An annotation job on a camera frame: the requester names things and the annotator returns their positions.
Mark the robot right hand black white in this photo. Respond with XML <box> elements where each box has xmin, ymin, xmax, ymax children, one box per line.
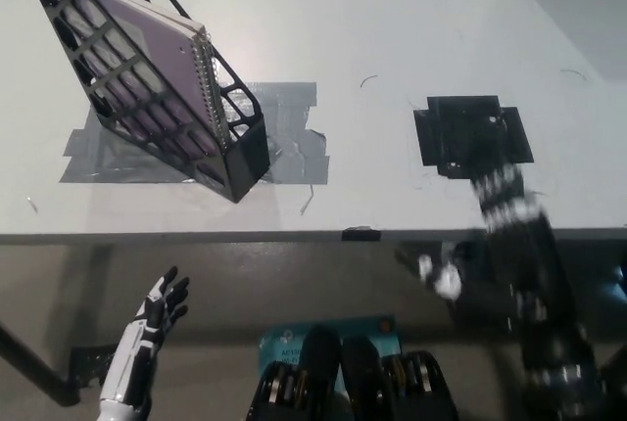
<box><xmin>417</xmin><ymin>161</ymin><xmax>551</xmax><ymax>301</ymax></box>

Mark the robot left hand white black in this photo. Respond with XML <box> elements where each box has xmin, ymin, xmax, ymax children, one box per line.
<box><xmin>99</xmin><ymin>265</ymin><xmax>191</xmax><ymax>405</ymax></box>

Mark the purple spiral notebook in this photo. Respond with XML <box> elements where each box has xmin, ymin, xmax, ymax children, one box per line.
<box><xmin>42</xmin><ymin>0</ymin><xmax>234</xmax><ymax>182</ymax></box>

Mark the black lattice file shelf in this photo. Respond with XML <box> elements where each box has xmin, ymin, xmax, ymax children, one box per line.
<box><xmin>17</xmin><ymin>0</ymin><xmax>272</xmax><ymax>205</ymax></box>

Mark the black floor tape patch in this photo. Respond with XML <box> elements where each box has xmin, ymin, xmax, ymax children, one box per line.
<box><xmin>70</xmin><ymin>341</ymin><xmax>121</xmax><ymax>389</ymax></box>

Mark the small black tape strip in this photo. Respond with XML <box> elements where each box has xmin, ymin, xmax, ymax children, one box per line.
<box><xmin>341</xmin><ymin>226</ymin><xmax>383</xmax><ymax>243</ymax></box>

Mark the grey duct tape patch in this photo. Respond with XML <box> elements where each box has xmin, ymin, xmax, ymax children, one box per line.
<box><xmin>58</xmin><ymin>81</ymin><xmax>331</xmax><ymax>185</ymax></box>

